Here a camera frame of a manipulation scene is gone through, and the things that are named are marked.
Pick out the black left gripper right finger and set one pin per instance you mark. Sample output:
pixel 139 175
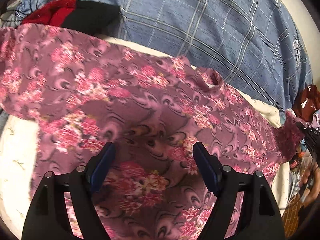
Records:
pixel 259 216

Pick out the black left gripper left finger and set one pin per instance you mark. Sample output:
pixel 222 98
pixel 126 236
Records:
pixel 47 217

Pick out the pink floral garment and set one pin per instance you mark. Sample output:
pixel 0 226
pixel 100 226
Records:
pixel 84 92

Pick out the person's right hand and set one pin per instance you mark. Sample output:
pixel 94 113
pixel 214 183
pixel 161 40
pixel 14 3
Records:
pixel 309 185

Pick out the brown shiny plastic bag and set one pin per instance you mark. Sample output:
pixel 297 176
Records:
pixel 307 103

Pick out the blue plaid quilt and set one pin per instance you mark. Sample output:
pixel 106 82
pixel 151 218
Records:
pixel 254 44

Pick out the red and black garment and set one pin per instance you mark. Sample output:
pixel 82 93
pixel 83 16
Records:
pixel 88 17

